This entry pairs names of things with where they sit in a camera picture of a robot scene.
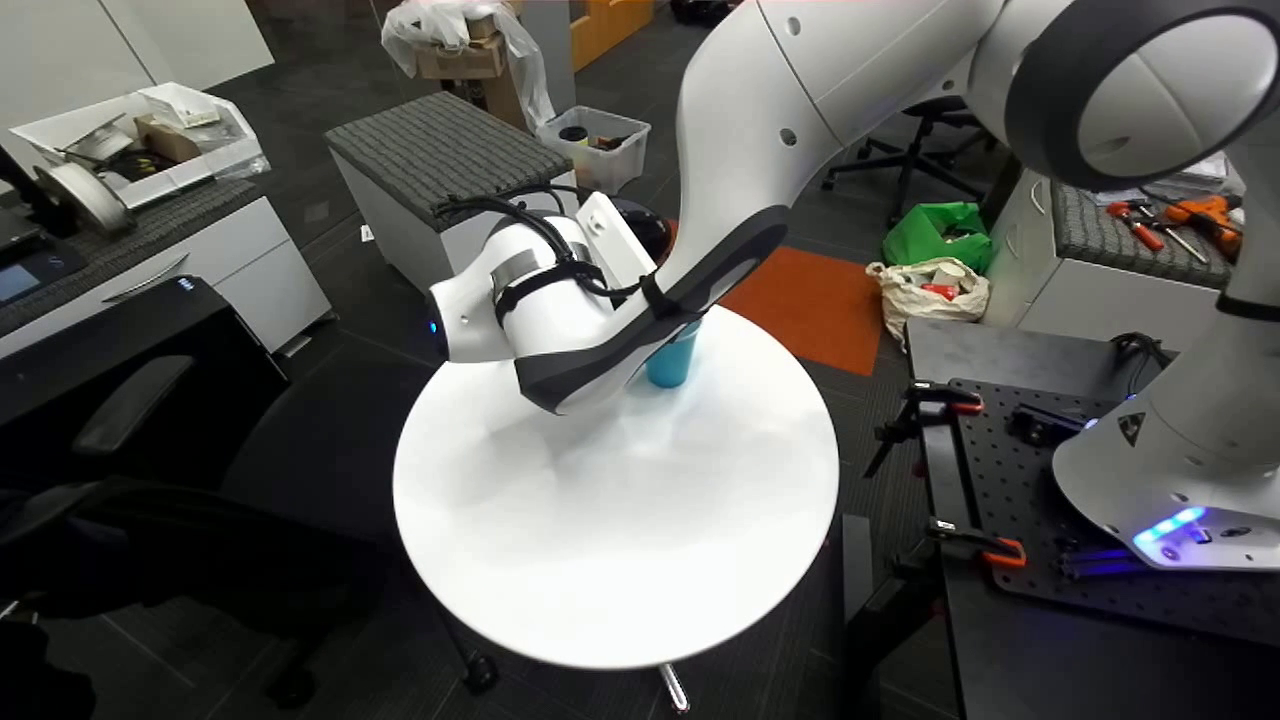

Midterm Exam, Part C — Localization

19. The orange black clamp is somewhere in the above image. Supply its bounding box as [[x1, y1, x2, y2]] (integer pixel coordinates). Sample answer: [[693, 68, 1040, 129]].
[[864, 383, 984, 475], [928, 518, 1028, 574]]

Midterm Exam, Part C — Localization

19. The blue plastic cup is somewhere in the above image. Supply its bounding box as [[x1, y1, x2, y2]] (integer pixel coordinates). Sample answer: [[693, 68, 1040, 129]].
[[647, 323, 695, 390]]

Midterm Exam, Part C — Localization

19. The white box with clutter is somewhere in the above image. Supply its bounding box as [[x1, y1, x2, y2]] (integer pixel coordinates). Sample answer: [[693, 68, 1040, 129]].
[[12, 82, 270, 211]]

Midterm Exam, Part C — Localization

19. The orange floor mat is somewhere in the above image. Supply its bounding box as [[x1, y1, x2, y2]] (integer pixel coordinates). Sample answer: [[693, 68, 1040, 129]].
[[726, 246, 885, 378]]

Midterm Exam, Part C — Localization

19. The black office chair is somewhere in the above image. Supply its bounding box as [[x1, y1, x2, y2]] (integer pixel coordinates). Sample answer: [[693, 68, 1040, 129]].
[[0, 276, 404, 709]]

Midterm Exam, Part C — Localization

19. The white tote bag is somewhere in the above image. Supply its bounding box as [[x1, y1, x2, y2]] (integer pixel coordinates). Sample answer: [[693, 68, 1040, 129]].
[[870, 256, 993, 343]]

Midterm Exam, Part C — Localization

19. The green bag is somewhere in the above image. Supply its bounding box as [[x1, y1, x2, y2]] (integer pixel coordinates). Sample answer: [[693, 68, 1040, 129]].
[[885, 199, 995, 271]]

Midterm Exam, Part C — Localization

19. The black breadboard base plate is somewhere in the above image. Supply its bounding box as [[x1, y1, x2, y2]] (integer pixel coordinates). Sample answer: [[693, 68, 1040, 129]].
[[956, 380, 1280, 649]]

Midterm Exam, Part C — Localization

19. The round white table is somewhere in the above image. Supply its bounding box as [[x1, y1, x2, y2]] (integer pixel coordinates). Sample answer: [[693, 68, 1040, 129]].
[[391, 310, 842, 671]]

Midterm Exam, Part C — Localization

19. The grey cushioned white cabinet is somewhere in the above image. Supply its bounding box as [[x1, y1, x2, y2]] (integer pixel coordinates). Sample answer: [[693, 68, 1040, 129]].
[[325, 93, 573, 321]]

